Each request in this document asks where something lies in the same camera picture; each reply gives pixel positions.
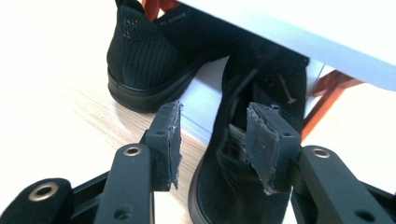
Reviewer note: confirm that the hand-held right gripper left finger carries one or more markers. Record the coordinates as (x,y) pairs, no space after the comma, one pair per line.
(163,152)

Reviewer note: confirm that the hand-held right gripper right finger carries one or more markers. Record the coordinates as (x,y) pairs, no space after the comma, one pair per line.
(267,155)

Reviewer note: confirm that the black knit shoe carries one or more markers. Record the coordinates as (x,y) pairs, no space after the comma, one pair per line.
(140,62)
(224,199)

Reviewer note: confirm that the white shoe box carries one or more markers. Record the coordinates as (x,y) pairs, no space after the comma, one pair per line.
(311,31)

